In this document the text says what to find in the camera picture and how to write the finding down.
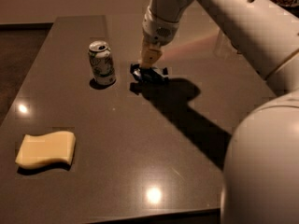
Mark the blue rxbar blueberry wrapper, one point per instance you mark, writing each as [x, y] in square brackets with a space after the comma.
[149, 75]

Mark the yellow sponge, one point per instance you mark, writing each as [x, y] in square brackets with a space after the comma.
[43, 150]

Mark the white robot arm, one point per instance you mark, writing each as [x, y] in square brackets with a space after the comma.
[261, 167]

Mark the green 7up soda can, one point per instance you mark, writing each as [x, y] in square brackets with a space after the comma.
[101, 62]

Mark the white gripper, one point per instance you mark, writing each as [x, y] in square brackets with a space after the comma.
[159, 32]

